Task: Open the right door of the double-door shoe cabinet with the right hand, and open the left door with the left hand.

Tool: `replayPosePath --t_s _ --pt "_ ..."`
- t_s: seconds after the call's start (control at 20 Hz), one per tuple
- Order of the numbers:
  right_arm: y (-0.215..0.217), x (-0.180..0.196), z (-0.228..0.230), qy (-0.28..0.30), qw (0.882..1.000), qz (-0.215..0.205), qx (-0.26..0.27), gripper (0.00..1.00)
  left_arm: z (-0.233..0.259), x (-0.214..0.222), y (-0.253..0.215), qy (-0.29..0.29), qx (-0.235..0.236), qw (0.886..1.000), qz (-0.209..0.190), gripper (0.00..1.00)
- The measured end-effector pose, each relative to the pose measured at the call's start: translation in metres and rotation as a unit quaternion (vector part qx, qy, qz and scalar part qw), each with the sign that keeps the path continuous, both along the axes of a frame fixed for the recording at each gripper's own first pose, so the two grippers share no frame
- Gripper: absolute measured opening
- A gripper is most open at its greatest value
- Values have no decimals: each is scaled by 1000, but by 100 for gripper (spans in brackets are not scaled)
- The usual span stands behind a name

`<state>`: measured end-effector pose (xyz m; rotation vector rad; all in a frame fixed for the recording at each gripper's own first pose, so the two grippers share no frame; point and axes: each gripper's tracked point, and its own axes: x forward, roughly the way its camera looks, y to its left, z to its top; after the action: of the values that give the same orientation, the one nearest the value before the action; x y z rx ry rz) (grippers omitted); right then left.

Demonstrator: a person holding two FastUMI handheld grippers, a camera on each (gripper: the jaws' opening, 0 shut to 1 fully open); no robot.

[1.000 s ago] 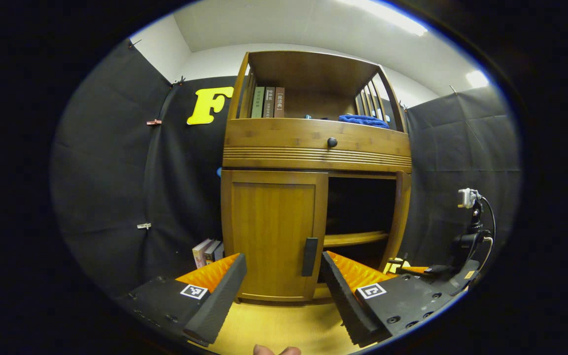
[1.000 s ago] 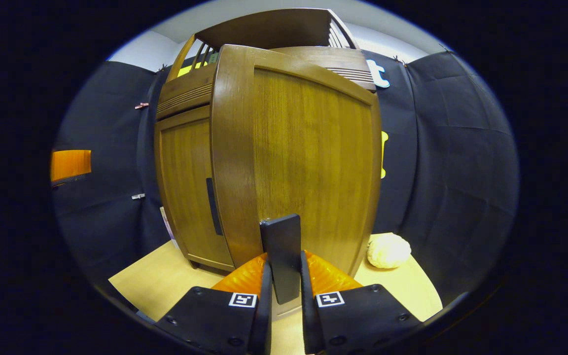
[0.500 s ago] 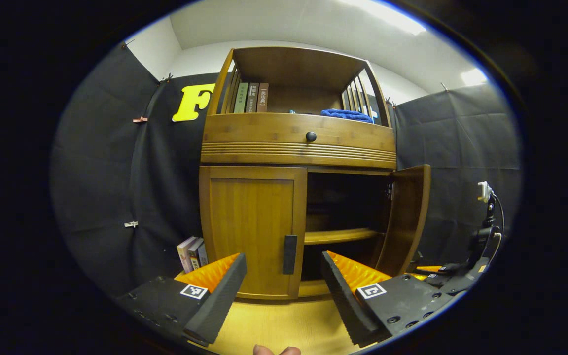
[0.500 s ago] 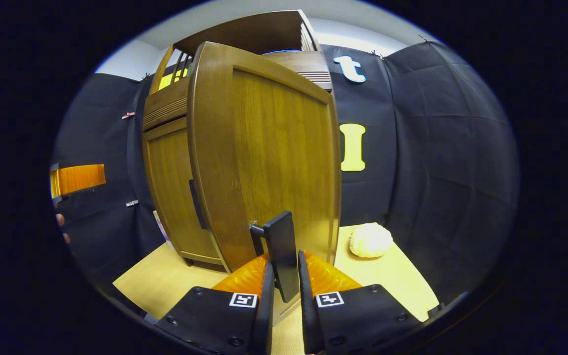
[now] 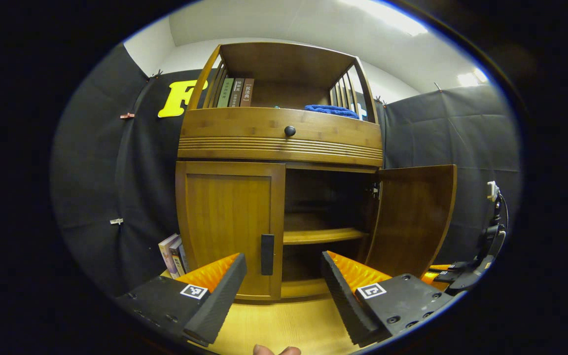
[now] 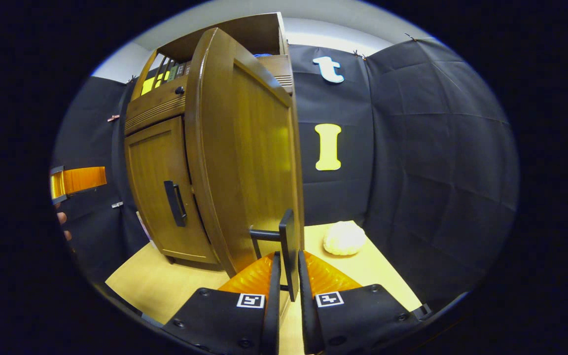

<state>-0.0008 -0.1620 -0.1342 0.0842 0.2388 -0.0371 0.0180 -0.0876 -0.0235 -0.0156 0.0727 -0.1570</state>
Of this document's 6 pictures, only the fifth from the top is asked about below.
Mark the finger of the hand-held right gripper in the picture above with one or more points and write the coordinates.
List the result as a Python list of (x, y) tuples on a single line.
[(439, 268)]

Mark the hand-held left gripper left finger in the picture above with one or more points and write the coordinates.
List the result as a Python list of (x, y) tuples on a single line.
[(217, 303)]

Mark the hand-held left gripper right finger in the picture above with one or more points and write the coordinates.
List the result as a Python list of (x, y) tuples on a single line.
[(345, 301)]

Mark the wooden shoe cabinet door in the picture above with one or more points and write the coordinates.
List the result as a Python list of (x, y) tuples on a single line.
[(225, 212), (412, 217)]

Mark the wooden double-door shoe cabinet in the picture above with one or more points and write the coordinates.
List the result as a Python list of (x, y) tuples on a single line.
[(279, 148)]

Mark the wooden cabinet inner shelf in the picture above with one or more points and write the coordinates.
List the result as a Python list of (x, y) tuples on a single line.
[(321, 235)]

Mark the blue-grey book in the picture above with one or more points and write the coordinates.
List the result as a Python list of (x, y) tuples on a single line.
[(184, 257)]

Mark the dark yellow-striped book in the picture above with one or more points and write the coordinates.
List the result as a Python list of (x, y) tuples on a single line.
[(177, 257)]

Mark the lavender white book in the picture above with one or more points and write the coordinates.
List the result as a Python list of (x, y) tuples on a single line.
[(166, 254)]

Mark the black backdrop cloth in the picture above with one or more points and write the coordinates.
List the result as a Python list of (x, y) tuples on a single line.
[(96, 172)]

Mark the black round drawer knob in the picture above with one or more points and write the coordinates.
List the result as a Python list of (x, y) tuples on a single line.
[(290, 131)]

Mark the blue folded towel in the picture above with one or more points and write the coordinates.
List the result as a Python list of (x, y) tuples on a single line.
[(331, 110)]

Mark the small ceiling light panel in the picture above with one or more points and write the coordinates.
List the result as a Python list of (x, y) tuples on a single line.
[(472, 77)]

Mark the grey-brown book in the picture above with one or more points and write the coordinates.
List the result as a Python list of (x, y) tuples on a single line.
[(236, 92)]

